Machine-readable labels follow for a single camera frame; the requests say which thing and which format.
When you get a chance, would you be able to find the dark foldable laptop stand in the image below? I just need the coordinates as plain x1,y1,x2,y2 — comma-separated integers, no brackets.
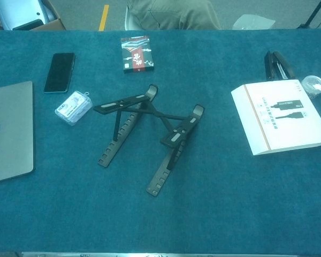
93,84,205,198

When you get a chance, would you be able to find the clear small plastic case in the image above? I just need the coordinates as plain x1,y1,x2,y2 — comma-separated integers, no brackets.
54,90,94,126

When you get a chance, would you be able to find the silver closed laptop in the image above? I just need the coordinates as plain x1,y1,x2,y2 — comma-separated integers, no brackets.
0,80,35,185

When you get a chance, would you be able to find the dark patterned card box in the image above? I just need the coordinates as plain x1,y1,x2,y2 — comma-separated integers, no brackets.
120,35,155,74

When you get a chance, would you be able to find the black smartphone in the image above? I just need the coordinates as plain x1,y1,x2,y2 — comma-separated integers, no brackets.
43,52,76,94

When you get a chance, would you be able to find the person in olive trousers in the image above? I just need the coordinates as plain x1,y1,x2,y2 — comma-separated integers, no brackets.
127,0,222,31

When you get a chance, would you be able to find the yellow floor tape strip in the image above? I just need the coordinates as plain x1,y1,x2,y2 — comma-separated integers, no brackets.
98,4,110,32

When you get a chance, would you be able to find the teal felt table cloth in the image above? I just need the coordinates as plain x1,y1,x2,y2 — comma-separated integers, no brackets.
0,28,321,254

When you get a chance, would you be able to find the black stapler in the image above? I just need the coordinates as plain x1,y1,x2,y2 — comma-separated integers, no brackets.
264,50,296,81

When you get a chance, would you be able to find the clear plastic bag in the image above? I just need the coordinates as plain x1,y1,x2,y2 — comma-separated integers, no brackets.
234,13,258,31

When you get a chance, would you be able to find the brown cardboard box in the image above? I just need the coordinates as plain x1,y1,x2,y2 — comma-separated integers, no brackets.
0,0,67,31

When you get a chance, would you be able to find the clear tape roll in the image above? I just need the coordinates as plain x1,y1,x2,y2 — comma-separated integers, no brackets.
301,75,321,100

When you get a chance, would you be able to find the black tripod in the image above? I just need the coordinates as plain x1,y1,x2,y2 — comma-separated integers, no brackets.
296,0,321,29

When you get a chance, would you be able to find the white USB cable box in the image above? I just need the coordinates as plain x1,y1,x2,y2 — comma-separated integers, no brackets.
230,79,321,156

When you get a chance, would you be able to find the aluminium frame rail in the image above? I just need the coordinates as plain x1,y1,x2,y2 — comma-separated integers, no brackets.
20,251,300,257

